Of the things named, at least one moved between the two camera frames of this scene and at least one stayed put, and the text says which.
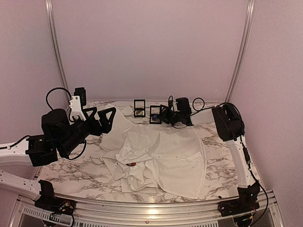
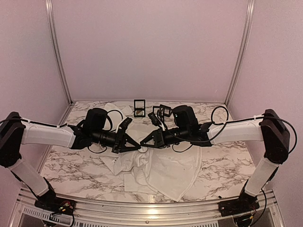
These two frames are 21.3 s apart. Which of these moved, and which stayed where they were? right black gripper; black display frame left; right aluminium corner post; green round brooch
Moved: right black gripper
Stayed: right aluminium corner post; black display frame left; green round brooch
